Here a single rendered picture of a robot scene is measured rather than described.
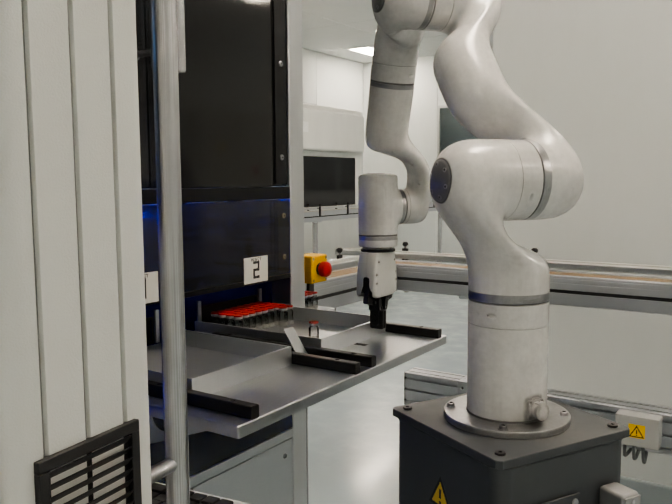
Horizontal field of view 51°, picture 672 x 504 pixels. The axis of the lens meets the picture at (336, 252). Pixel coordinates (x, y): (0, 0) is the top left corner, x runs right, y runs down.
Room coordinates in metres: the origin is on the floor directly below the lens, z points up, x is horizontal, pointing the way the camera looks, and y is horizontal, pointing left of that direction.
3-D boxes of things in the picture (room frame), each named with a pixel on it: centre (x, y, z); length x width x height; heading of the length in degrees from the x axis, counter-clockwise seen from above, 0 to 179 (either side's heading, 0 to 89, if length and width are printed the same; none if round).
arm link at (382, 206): (1.53, -0.09, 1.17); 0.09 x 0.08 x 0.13; 110
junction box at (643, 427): (1.99, -0.87, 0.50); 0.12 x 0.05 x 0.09; 56
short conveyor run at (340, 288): (2.17, 0.03, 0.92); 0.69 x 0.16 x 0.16; 146
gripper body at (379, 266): (1.53, -0.09, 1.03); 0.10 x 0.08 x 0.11; 147
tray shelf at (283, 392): (1.40, 0.15, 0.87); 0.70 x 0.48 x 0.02; 146
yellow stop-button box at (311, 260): (1.85, 0.07, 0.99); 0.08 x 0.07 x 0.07; 56
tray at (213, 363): (1.29, 0.30, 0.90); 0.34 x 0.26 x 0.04; 56
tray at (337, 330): (1.57, 0.10, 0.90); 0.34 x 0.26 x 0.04; 57
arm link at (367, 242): (1.53, -0.09, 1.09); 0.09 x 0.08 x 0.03; 147
